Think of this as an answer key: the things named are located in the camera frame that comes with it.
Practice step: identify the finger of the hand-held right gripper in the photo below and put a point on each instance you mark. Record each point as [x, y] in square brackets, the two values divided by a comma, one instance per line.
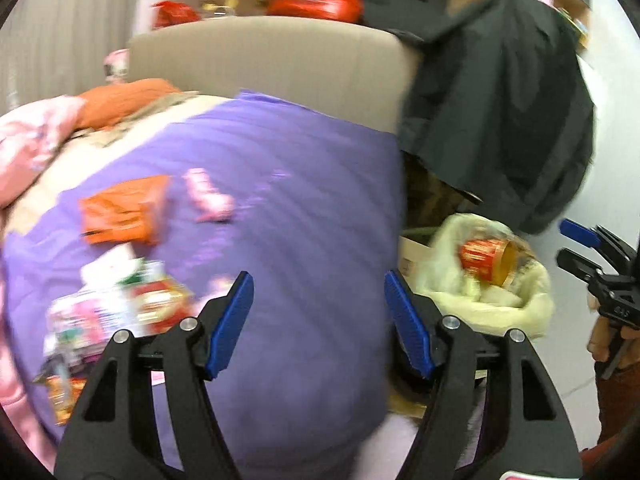
[580, 232]
[575, 262]

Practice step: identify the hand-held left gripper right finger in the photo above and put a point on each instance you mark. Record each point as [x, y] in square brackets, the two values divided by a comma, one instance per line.
[407, 325]

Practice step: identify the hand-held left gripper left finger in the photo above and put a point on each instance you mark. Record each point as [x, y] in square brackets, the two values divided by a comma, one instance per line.
[230, 325]

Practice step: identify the yellowish plastic trash bag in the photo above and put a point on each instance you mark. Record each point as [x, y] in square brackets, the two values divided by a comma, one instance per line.
[500, 305]

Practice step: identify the person's right forearm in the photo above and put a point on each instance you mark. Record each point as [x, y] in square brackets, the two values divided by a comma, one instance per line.
[620, 410]

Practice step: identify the person's right hand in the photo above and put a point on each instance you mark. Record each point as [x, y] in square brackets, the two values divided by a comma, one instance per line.
[600, 342]

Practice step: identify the cardboard box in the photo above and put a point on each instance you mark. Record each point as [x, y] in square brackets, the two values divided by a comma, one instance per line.
[412, 257]

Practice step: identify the red yellow packet in bin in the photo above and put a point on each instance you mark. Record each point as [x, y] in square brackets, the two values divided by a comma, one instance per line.
[482, 257]

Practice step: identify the pile of snack wrappers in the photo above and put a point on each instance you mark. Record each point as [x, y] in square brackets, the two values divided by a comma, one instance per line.
[115, 310]

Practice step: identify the pink wrapper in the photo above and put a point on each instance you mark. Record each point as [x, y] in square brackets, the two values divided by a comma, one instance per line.
[210, 200]

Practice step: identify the camouflage cloth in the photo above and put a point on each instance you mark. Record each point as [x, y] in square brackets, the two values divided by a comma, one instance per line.
[435, 195]

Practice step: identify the black jacket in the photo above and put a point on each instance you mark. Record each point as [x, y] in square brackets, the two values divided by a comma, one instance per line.
[500, 110]

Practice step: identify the purple blanket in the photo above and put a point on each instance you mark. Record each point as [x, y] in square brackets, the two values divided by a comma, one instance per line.
[300, 185]

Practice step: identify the orange snack packet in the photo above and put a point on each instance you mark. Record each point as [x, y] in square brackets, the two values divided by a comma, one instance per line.
[122, 210]

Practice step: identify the beige bed sheet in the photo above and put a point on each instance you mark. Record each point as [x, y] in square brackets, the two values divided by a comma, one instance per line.
[75, 160]

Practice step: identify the orange pillow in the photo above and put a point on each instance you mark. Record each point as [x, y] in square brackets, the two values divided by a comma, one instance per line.
[125, 100]

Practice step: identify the beige padded headboard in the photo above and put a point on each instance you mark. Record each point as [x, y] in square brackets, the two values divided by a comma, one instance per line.
[260, 60]

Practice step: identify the pink quilt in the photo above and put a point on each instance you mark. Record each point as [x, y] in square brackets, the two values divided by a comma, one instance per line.
[30, 145]

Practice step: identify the pink patterned object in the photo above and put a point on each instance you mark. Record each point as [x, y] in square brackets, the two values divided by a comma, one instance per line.
[116, 66]

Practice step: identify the small red plastic bag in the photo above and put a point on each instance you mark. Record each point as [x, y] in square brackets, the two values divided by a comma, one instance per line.
[172, 14]

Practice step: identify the grey curtain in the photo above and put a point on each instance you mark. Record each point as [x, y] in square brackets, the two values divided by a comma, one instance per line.
[65, 35]

